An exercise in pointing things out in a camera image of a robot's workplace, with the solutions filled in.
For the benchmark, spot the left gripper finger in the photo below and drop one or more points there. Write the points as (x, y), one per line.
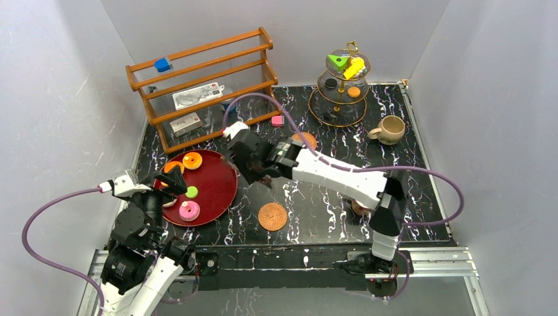
(162, 188)
(175, 190)

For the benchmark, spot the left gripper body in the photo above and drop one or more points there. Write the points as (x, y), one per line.
(161, 187)

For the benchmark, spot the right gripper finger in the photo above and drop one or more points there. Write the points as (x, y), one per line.
(247, 170)
(266, 175)

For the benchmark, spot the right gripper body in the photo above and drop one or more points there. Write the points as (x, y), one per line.
(258, 166)

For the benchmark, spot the dark red round tray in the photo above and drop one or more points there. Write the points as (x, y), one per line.
(216, 182)

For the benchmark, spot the black sandwich cookie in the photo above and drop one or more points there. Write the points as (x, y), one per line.
(330, 83)

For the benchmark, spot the round biscuit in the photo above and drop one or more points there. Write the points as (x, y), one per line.
(353, 92)

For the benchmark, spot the green cake wedge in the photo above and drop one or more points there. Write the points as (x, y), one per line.
(337, 63)

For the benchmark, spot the yellow cake slice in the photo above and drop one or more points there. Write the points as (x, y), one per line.
(356, 67)

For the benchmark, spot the metal tongs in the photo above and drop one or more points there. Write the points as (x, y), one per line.
(230, 164)

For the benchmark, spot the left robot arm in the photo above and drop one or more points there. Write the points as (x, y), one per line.
(142, 263)

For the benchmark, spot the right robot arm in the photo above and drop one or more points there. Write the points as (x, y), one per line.
(382, 192)

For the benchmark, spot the green macaron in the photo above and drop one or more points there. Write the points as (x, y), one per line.
(191, 192)

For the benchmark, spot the orange donut right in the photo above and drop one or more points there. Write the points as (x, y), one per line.
(192, 160)

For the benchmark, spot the pink donut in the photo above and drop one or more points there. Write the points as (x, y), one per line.
(189, 211)

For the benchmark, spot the pink eraser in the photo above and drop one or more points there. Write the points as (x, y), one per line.
(277, 121)

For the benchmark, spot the near woven coaster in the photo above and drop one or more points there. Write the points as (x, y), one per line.
(272, 217)

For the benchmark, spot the woven coaster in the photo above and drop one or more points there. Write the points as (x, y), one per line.
(309, 138)
(272, 217)

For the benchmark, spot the far woven coaster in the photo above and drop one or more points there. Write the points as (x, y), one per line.
(309, 138)

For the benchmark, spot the small white box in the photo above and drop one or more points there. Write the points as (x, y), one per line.
(185, 124)

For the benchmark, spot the white flat package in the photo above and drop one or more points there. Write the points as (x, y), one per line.
(194, 96)

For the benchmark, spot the wooden three-tier shelf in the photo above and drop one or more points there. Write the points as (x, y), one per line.
(240, 63)

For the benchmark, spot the pink white mug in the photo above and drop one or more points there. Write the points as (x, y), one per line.
(358, 209)

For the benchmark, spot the glass three-tier dessert stand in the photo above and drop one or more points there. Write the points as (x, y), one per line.
(335, 107)

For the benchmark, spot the blue block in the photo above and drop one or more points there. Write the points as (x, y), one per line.
(162, 65)

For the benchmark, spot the beige mug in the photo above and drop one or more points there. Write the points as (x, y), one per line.
(390, 130)

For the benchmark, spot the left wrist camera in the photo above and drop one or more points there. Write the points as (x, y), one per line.
(123, 184)

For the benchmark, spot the black base frame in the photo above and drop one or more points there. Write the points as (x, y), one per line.
(271, 267)

